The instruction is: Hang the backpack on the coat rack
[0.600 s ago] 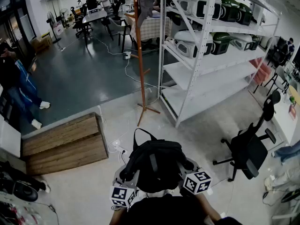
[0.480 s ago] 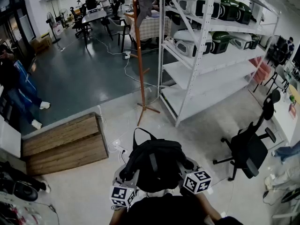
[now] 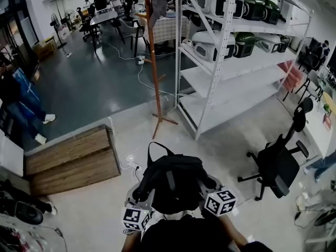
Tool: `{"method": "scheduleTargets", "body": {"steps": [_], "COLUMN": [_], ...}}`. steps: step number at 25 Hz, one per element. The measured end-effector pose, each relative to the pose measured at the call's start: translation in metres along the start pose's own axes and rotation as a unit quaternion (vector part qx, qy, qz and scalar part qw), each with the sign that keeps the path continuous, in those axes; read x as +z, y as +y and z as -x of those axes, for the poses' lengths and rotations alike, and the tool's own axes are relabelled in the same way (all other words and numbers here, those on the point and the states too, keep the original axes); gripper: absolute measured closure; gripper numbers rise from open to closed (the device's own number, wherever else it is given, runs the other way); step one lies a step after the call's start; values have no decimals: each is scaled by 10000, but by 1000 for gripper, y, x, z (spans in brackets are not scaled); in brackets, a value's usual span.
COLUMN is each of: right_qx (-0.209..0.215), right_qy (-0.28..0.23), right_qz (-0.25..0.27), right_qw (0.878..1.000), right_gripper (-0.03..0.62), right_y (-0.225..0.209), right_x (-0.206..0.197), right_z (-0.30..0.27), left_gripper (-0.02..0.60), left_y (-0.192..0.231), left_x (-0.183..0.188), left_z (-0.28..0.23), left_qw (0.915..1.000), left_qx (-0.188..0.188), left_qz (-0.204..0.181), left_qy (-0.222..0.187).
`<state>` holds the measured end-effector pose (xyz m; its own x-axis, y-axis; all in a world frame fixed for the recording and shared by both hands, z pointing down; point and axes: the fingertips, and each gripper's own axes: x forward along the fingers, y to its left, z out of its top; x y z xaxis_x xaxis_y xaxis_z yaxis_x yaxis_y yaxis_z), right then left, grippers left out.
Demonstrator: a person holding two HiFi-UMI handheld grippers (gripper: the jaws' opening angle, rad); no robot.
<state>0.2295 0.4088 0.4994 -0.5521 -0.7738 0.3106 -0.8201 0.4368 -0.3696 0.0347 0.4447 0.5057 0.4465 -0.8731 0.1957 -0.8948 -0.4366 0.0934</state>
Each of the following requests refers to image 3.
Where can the black standing fan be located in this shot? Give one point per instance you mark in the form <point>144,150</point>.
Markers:
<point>55,27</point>

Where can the black wheeled office chair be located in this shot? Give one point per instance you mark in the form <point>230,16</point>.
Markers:
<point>86,22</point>

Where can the cardboard box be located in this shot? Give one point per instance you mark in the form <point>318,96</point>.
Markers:
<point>44,47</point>

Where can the white power strip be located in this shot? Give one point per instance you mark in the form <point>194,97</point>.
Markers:
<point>132,161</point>
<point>140,60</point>

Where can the black backpack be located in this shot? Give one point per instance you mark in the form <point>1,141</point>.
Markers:
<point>173,182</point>

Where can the brown wooden coat rack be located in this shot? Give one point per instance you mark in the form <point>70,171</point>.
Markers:
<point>154,62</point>

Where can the white metal shelving unit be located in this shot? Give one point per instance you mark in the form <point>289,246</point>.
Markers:
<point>236,54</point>

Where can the person's black shirt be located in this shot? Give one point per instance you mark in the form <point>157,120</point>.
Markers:
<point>189,235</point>

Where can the person's left forearm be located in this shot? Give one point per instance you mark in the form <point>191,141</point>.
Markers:
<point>131,241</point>

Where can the grey dining chair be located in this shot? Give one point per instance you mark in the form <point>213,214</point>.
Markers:
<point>132,31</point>

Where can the person's right forearm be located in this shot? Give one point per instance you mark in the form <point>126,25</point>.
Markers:
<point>233,232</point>

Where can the white desk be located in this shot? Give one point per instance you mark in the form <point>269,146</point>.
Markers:
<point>317,130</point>

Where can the wooden step platform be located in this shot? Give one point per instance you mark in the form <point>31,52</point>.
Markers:
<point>71,159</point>

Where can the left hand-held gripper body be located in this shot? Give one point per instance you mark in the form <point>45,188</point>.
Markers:
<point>137,211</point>

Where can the white long table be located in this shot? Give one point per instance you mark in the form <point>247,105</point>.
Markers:
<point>103,20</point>

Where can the table with checked cloth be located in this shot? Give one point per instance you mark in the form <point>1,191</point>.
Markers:
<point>168,27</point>

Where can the green rice cooker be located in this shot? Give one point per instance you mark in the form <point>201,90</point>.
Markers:
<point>253,5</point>
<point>271,12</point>
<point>284,43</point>
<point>244,44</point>

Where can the grey jacket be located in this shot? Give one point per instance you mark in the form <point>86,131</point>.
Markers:
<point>158,2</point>

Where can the pink chair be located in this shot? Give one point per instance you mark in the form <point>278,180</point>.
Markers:
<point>290,76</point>

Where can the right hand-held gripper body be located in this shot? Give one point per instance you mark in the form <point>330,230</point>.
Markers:
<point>219,201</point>

